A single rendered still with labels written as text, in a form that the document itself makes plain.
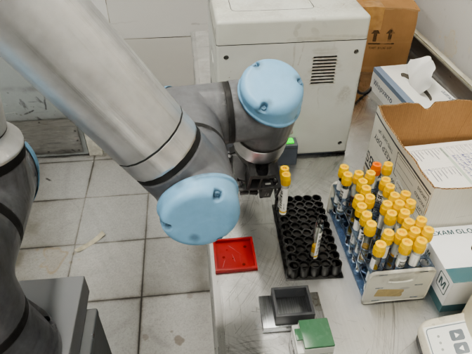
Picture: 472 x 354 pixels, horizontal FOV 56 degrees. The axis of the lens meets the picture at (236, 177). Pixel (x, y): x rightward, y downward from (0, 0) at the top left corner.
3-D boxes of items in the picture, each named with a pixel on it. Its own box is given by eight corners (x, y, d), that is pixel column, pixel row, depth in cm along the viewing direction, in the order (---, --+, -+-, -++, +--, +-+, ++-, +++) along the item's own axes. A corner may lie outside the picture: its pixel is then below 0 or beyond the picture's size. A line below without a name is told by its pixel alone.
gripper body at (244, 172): (232, 202, 73) (235, 176, 62) (227, 154, 76) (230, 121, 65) (277, 199, 74) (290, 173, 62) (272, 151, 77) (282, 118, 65)
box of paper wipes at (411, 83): (369, 88, 119) (379, 42, 111) (410, 83, 121) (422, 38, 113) (408, 134, 102) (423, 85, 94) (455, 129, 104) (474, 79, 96)
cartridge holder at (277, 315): (258, 301, 68) (258, 286, 66) (316, 297, 68) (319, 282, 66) (263, 333, 64) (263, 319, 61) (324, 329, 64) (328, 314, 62)
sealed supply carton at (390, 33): (309, 29, 150) (315, -29, 138) (379, 29, 150) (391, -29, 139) (322, 72, 126) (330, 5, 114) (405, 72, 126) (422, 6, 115)
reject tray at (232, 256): (213, 242, 77) (212, 239, 76) (251, 239, 78) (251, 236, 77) (215, 274, 72) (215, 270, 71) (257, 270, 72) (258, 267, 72)
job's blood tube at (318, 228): (307, 260, 73) (315, 218, 67) (315, 260, 73) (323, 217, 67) (308, 267, 72) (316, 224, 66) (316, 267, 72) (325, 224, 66)
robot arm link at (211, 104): (132, 127, 45) (239, 115, 46) (133, 77, 54) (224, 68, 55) (145, 187, 50) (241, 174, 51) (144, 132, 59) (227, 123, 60)
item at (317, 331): (288, 347, 62) (291, 319, 58) (321, 344, 62) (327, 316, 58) (293, 376, 59) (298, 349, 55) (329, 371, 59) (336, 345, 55)
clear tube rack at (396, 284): (326, 211, 83) (331, 180, 78) (378, 206, 84) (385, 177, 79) (361, 305, 67) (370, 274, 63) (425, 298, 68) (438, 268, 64)
